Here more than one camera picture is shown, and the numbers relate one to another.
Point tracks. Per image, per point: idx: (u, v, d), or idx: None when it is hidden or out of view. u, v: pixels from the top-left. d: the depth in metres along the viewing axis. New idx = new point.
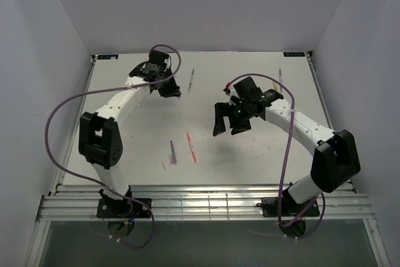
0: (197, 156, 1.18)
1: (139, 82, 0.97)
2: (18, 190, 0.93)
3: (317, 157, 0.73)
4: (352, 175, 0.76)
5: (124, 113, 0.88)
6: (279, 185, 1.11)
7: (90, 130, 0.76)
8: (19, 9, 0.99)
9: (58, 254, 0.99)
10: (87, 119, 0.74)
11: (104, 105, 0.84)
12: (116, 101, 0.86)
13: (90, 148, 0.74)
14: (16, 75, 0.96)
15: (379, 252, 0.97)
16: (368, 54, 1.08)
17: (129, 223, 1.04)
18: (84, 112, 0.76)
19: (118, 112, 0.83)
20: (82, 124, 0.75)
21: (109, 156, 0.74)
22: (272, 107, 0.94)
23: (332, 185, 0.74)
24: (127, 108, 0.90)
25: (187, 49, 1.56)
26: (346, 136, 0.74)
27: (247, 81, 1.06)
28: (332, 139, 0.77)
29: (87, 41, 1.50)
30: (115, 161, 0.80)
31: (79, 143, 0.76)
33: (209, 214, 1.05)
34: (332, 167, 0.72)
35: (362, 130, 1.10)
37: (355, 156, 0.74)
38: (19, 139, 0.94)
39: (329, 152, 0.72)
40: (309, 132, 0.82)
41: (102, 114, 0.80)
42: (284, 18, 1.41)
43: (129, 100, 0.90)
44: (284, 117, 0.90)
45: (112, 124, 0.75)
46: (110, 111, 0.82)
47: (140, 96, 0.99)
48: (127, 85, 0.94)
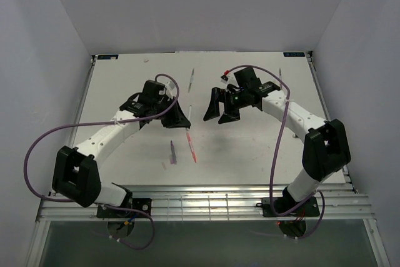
0: (197, 156, 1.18)
1: (129, 117, 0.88)
2: (18, 190, 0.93)
3: (307, 143, 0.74)
4: (342, 165, 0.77)
5: (107, 149, 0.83)
6: (279, 185, 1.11)
7: (66, 167, 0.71)
8: (19, 9, 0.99)
9: (59, 254, 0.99)
10: (64, 154, 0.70)
11: (86, 139, 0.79)
12: (100, 136, 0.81)
13: (65, 186, 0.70)
14: (16, 74, 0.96)
15: (379, 252, 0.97)
16: (368, 54, 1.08)
17: (129, 223, 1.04)
18: (64, 147, 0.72)
19: (100, 149, 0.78)
20: (58, 160, 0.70)
21: (81, 197, 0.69)
22: (267, 97, 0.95)
23: (322, 172, 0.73)
24: (112, 144, 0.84)
25: (187, 49, 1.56)
26: (337, 124, 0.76)
27: (248, 70, 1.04)
28: (323, 127, 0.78)
29: (87, 41, 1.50)
30: (93, 201, 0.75)
31: (54, 179, 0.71)
33: (209, 214, 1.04)
34: (322, 153, 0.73)
35: (362, 130, 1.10)
37: (345, 144, 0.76)
38: (19, 139, 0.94)
39: (319, 138, 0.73)
40: (300, 120, 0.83)
41: (81, 150, 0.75)
42: (284, 18, 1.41)
43: (114, 136, 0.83)
44: (279, 107, 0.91)
45: (90, 163, 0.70)
46: (91, 148, 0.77)
47: (129, 132, 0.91)
48: (115, 119, 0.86)
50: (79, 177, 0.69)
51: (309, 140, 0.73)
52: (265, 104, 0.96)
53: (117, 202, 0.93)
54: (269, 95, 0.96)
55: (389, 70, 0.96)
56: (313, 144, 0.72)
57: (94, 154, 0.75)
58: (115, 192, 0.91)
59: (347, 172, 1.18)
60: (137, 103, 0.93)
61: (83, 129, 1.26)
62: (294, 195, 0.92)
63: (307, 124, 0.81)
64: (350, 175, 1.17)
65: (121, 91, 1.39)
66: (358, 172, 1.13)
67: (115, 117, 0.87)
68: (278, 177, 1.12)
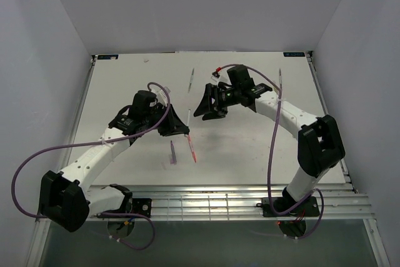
0: (197, 156, 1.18)
1: (117, 136, 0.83)
2: (18, 191, 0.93)
3: (300, 140, 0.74)
4: (337, 160, 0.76)
5: (95, 171, 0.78)
6: (279, 185, 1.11)
7: (52, 192, 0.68)
8: (19, 9, 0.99)
9: (59, 254, 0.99)
10: (49, 181, 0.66)
11: (72, 163, 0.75)
12: (87, 159, 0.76)
13: (52, 212, 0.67)
14: (16, 74, 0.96)
15: (379, 252, 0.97)
16: (368, 54, 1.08)
17: (129, 223, 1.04)
18: (48, 172, 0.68)
19: (85, 173, 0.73)
20: (42, 186, 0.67)
21: (69, 222, 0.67)
22: (260, 99, 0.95)
23: (317, 167, 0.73)
24: (100, 166, 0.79)
25: (187, 49, 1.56)
26: (329, 120, 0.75)
27: (242, 71, 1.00)
28: (316, 124, 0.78)
29: (87, 41, 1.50)
30: (82, 222, 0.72)
31: (40, 204, 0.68)
33: (209, 214, 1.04)
34: (315, 149, 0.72)
35: (362, 130, 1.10)
37: (339, 139, 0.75)
38: (19, 139, 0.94)
39: (311, 134, 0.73)
40: (293, 118, 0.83)
41: (66, 176, 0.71)
42: (284, 18, 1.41)
43: (100, 158, 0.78)
44: (272, 107, 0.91)
45: (75, 189, 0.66)
46: (77, 172, 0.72)
47: (119, 150, 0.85)
48: (102, 139, 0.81)
50: (64, 204, 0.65)
51: (302, 136, 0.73)
52: (259, 105, 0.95)
53: (114, 206, 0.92)
54: (261, 95, 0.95)
55: (389, 71, 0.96)
56: (306, 140, 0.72)
57: (80, 180, 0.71)
58: (111, 199, 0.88)
59: (347, 172, 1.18)
60: (126, 120, 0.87)
61: (83, 129, 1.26)
62: (294, 195, 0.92)
63: (299, 120, 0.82)
64: (350, 175, 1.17)
65: (120, 91, 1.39)
66: (358, 173, 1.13)
67: (103, 137, 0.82)
68: (278, 177, 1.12)
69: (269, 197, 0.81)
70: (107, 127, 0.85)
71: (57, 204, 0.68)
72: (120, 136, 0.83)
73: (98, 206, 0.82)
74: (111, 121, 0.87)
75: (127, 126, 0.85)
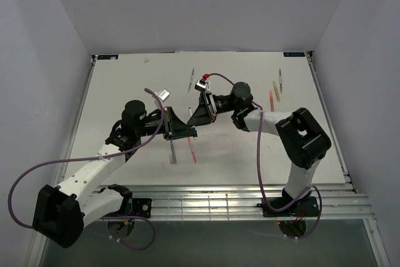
0: (197, 156, 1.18)
1: (114, 151, 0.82)
2: (18, 191, 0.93)
3: (280, 133, 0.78)
4: (323, 149, 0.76)
5: (94, 185, 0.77)
6: (279, 185, 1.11)
7: (47, 207, 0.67)
8: (20, 11, 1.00)
9: (59, 254, 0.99)
10: (45, 194, 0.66)
11: (69, 177, 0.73)
12: (84, 172, 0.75)
13: (46, 226, 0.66)
14: (16, 76, 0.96)
15: (379, 252, 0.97)
16: (367, 55, 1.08)
17: (129, 223, 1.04)
18: (44, 186, 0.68)
19: (83, 187, 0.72)
20: (39, 199, 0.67)
21: (63, 236, 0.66)
22: (248, 115, 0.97)
23: (305, 157, 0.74)
24: (97, 181, 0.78)
25: (187, 49, 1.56)
26: (303, 111, 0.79)
27: (249, 99, 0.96)
28: (294, 118, 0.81)
29: (87, 41, 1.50)
30: (75, 239, 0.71)
31: (35, 219, 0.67)
33: (209, 214, 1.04)
34: (294, 139, 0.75)
35: (363, 130, 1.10)
37: (318, 126, 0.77)
38: (19, 139, 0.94)
39: (289, 125, 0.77)
40: (272, 119, 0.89)
41: (63, 189, 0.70)
42: (284, 18, 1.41)
43: (98, 172, 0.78)
44: (255, 119, 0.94)
45: (72, 203, 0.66)
46: (74, 187, 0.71)
47: (115, 165, 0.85)
48: (100, 154, 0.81)
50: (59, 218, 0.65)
51: (280, 129, 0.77)
52: (248, 122, 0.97)
53: (114, 207, 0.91)
54: (249, 114, 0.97)
55: (389, 72, 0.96)
56: (284, 132, 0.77)
57: (77, 194, 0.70)
58: (110, 203, 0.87)
59: (347, 172, 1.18)
60: (122, 137, 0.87)
61: (83, 129, 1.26)
62: (290, 192, 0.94)
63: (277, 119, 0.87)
64: (350, 175, 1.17)
65: (120, 91, 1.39)
66: (358, 173, 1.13)
67: (100, 152, 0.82)
68: (278, 177, 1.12)
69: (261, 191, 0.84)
70: (104, 143, 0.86)
71: (52, 219, 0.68)
72: (117, 151, 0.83)
73: (95, 214, 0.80)
74: (107, 138, 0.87)
75: (122, 143, 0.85)
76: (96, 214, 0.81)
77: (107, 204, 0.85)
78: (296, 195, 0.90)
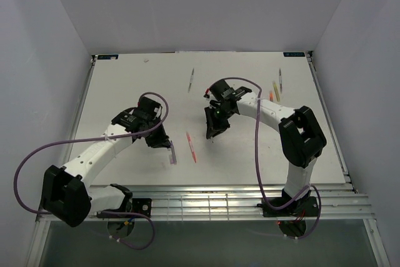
0: (197, 156, 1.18)
1: (120, 132, 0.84)
2: (18, 191, 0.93)
3: (282, 133, 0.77)
4: (319, 148, 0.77)
5: (99, 166, 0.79)
6: (279, 185, 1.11)
7: (54, 187, 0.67)
8: (19, 10, 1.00)
9: (59, 254, 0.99)
10: (52, 174, 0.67)
11: (75, 158, 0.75)
12: (90, 154, 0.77)
13: (54, 206, 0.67)
14: (16, 75, 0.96)
15: (379, 252, 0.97)
16: (367, 55, 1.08)
17: (129, 223, 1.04)
18: (51, 166, 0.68)
19: (89, 168, 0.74)
20: (45, 179, 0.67)
21: (70, 217, 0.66)
22: (241, 100, 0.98)
23: (302, 157, 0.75)
24: (103, 162, 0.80)
25: (188, 49, 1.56)
26: (306, 111, 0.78)
27: (220, 82, 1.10)
28: (295, 115, 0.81)
29: (87, 41, 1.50)
30: (82, 220, 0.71)
31: (42, 199, 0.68)
33: (209, 214, 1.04)
34: (296, 139, 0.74)
35: (362, 130, 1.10)
37: (317, 127, 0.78)
38: (19, 139, 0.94)
39: (292, 126, 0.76)
40: (273, 113, 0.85)
41: (69, 170, 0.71)
42: (284, 18, 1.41)
43: (104, 154, 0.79)
44: (252, 106, 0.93)
45: (77, 184, 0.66)
46: (79, 167, 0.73)
47: (122, 147, 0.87)
48: (105, 135, 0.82)
50: (67, 198, 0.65)
51: (282, 129, 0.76)
52: (240, 106, 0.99)
53: (114, 205, 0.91)
54: (242, 97, 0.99)
55: (388, 72, 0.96)
56: (287, 132, 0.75)
57: (82, 174, 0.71)
58: (112, 197, 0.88)
59: (347, 172, 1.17)
60: (129, 116, 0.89)
61: (83, 129, 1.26)
62: (290, 192, 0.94)
63: (279, 115, 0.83)
64: (350, 175, 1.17)
65: (120, 91, 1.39)
66: (359, 172, 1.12)
67: (106, 133, 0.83)
68: (278, 176, 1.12)
69: (265, 199, 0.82)
70: (110, 124, 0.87)
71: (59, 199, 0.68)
72: (124, 132, 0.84)
73: (99, 204, 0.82)
74: (115, 117, 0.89)
75: (131, 123, 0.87)
76: (98, 207, 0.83)
77: (110, 199, 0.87)
78: (295, 194, 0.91)
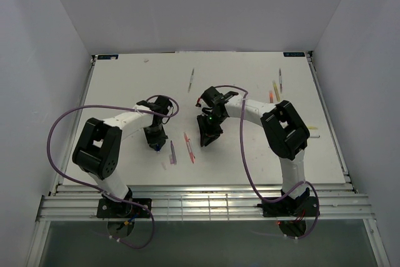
0: (195, 156, 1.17)
1: (145, 109, 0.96)
2: (19, 190, 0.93)
3: (264, 127, 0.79)
4: (304, 139, 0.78)
5: (128, 130, 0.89)
6: (279, 186, 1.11)
7: (90, 138, 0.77)
8: (19, 10, 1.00)
9: (59, 254, 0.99)
10: (91, 125, 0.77)
11: (112, 116, 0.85)
12: (124, 117, 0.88)
13: (87, 154, 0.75)
14: (16, 75, 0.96)
15: (379, 252, 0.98)
16: (366, 55, 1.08)
17: (129, 223, 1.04)
18: (91, 119, 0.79)
19: (124, 125, 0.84)
20: (85, 130, 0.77)
21: (103, 164, 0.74)
22: (229, 102, 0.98)
23: (287, 149, 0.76)
24: (131, 128, 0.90)
25: (188, 49, 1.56)
26: (287, 105, 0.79)
27: (210, 90, 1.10)
28: (277, 110, 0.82)
29: (87, 41, 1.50)
30: (105, 176, 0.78)
31: (76, 149, 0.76)
33: (209, 214, 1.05)
34: (277, 131, 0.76)
35: (362, 130, 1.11)
37: (300, 119, 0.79)
38: (19, 139, 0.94)
39: (274, 120, 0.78)
40: (257, 110, 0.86)
41: (107, 122, 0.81)
42: (284, 18, 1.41)
43: (134, 119, 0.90)
44: (238, 107, 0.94)
45: (117, 131, 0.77)
46: (116, 122, 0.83)
47: (145, 122, 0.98)
48: (136, 107, 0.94)
50: (105, 143, 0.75)
51: (265, 122, 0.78)
52: (229, 109, 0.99)
53: (120, 193, 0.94)
54: (229, 100, 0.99)
55: (388, 72, 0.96)
56: (269, 125, 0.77)
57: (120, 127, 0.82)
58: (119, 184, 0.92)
59: (347, 172, 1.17)
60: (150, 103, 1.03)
61: None
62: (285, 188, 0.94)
63: (261, 111, 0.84)
64: (350, 175, 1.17)
65: (120, 91, 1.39)
66: (359, 173, 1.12)
67: (136, 106, 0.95)
68: (278, 176, 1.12)
69: (261, 198, 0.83)
70: (137, 104, 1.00)
71: (92, 151, 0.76)
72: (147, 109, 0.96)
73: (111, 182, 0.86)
74: (140, 102, 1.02)
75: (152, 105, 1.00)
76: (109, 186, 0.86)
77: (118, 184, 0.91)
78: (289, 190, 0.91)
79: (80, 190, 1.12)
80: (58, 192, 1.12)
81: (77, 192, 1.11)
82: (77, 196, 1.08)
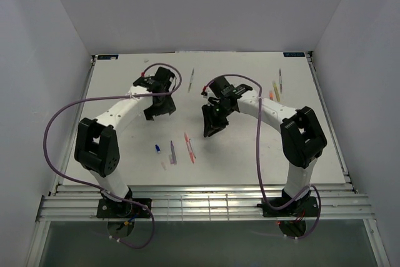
0: (195, 156, 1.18)
1: (142, 92, 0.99)
2: (19, 190, 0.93)
3: (283, 132, 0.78)
4: (320, 149, 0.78)
5: (125, 120, 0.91)
6: (279, 186, 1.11)
7: (87, 137, 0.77)
8: (19, 10, 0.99)
9: (60, 254, 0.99)
10: (85, 125, 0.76)
11: (105, 112, 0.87)
12: (117, 109, 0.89)
13: (86, 154, 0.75)
14: (16, 75, 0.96)
15: (380, 253, 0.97)
16: (367, 55, 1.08)
17: (129, 223, 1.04)
18: (84, 119, 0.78)
19: (118, 120, 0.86)
20: (80, 131, 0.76)
21: (104, 163, 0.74)
22: (242, 98, 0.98)
23: (302, 157, 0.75)
24: (127, 118, 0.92)
25: (188, 49, 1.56)
26: (309, 112, 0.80)
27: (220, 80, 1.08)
28: (297, 116, 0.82)
29: (87, 41, 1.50)
30: (110, 172, 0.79)
31: (76, 151, 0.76)
33: (209, 214, 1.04)
34: (298, 139, 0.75)
35: (362, 130, 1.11)
37: (319, 128, 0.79)
38: (19, 139, 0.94)
39: (293, 125, 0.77)
40: (275, 113, 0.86)
41: (101, 121, 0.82)
42: (284, 18, 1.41)
43: (129, 109, 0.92)
44: (253, 105, 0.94)
45: (110, 130, 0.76)
46: (110, 119, 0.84)
47: (144, 105, 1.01)
48: (130, 94, 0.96)
50: (101, 144, 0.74)
51: (284, 128, 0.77)
52: (240, 104, 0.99)
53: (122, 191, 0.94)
54: (242, 95, 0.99)
55: (388, 72, 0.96)
56: (287, 132, 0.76)
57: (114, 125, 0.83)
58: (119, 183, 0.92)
59: (347, 172, 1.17)
60: (149, 80, 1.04)
61: None
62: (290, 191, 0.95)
63: (280, 115, 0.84)
64: (350, 175, 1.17)
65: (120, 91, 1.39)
66: (358, 173, 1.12)
67: (130, 93, 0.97)
68: (277, 176, 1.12)
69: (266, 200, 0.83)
70: (132, 85, 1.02)
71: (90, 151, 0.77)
72: (144, 92, 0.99)
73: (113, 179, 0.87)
74: (136, 80, 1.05)
75: (150, 85, 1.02)
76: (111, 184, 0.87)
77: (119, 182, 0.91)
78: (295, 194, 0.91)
79: (80, 190, 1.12)
80: (58, 192, 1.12)
81: (77, 192, 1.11)
82: (76, 196, 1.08)
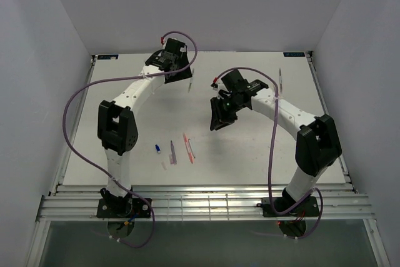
0: (194, 156, 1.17)
1: (155, 72, 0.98)
2: (19, 190, 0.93)
3: (299, 139, 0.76)
4: (334, 158, 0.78)
5: (140, 100, 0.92)
6: (279, 186, 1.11)
7: (107, 117, 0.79)
8: (19, 10, 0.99)
9: (60, 254, 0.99)
10: (105, 108, 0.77)
11: (120, 94, 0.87)
12: (132, 90, 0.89)
13: (109, 134, 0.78)
14: (16, 76, 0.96)
15: (379, 253, 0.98)
16: (367, 55, 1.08)
17: (129, 223, 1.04)
18: (102, 101, 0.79)
19: (134, 101, 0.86)
20: (100, 114, 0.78)
21: (125, 141, 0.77)
22: (256, 96, 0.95)
23: (315, 166, 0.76)
24: (142, 98, 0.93)
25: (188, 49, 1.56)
26: (327, 120, 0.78)
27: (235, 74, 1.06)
28: (314, 123, 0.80)
29: (87, 41, 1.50)
30: (131, 147, 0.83)
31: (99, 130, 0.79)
33: (209, 214, 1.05)
34: (314, 149, 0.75)
35: (362, 130, 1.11)
37: (336, 138, 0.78)
38: (19, 139, 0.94)
39: (310, 134, 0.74)
40: (292, 117, 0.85)
41: (119, 104, 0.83)
42: (284, 18, 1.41)
43: (144, 90, 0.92)
44: (269, 105, 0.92)
45: (129, 112, 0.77)
46: (126, 100, 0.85)
47: (155, 85, 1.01)
48: (143, 74, 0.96)
50: (121, 125, 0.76)
51: (300, 136, 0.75)
52: (255, 102, 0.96)
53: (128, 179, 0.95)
54: (258, 94, 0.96)
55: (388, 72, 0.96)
56: (305, 141, 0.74)
57: (130, 105, 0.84)
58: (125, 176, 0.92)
59: (347, 172, 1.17)
60: (159, 58, 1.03)
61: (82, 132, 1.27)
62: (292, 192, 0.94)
63: (297, 120, 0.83)
64: (350, 175, 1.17)
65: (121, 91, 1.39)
66: (358, 173, 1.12)
67: (143, 73, 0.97)
68: (277, 176, 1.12)
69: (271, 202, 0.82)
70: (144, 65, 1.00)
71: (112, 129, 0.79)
72: (156, 72, 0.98)
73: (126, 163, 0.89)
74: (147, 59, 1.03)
75: (162, 63, 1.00)
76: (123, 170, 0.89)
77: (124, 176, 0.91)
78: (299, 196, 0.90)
79: (80, 190, 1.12)
80: (58, 192, 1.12)
81: (77, 192, 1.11)
82: (76, 196, 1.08)
